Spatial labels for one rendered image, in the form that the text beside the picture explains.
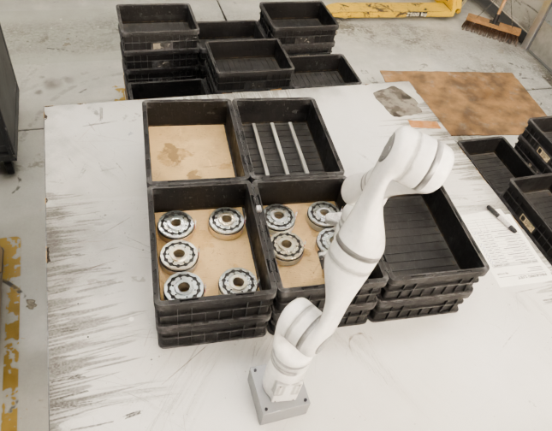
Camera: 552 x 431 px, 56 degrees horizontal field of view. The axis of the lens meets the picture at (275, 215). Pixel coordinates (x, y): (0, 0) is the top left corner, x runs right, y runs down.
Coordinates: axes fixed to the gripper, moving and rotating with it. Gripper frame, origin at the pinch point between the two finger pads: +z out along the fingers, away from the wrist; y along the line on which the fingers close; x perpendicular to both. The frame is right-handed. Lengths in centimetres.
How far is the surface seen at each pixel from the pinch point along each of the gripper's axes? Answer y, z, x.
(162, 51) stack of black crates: -38, 39, 175
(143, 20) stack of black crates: -46, 37, 203
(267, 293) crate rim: -21.7, -5.8, -8.6
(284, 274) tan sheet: -13.4, 4.2, 3.1
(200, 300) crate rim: -37.9, -5.9, -8.6
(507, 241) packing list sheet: 72, 17, 17
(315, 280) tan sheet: -5.2, 4.2, 0.1
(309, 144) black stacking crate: 7, 5, 57
